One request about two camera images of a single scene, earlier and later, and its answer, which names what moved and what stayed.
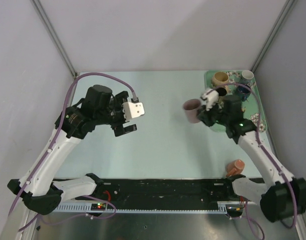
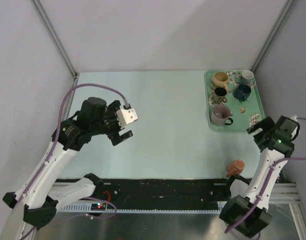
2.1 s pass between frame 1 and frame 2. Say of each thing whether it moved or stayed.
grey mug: stayed
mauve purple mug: moved
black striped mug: stayed
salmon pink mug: stayed
